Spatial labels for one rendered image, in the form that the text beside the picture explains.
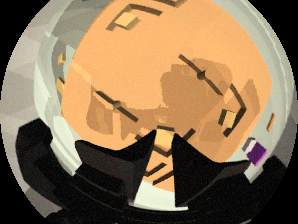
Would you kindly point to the magenta block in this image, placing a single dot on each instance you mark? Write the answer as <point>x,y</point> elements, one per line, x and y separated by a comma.
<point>256,154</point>

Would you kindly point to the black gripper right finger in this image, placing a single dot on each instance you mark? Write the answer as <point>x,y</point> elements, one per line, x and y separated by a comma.
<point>194,172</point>

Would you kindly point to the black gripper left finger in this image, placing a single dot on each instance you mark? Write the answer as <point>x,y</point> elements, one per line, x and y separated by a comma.
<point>128,164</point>

